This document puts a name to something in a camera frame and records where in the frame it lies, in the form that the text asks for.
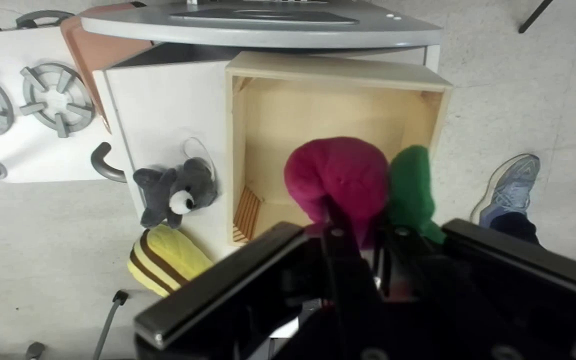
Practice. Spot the pink toy sink basin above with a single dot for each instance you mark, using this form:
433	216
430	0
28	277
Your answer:
95	50

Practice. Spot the grey toy faucet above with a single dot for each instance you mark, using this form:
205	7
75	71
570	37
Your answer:
41	19

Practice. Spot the pink plush toy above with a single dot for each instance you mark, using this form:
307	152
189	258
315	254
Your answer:
349	173

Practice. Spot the white toy kitchen cabinet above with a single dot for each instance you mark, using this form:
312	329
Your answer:
169	103

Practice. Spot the yellow striped plush toy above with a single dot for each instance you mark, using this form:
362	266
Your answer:
165	261

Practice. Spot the wooden box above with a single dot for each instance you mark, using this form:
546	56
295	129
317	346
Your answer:
278	103

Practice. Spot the green plush toy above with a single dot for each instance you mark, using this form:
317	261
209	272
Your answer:
411	194

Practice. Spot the blue sneaker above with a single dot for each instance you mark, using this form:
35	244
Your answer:
508	188

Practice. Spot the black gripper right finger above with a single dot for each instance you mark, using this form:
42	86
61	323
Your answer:
415	272

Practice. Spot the grey raccoon plush toy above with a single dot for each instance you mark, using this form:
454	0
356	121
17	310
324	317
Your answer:
172	192

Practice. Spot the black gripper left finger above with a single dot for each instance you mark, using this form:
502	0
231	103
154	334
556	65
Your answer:
349	277

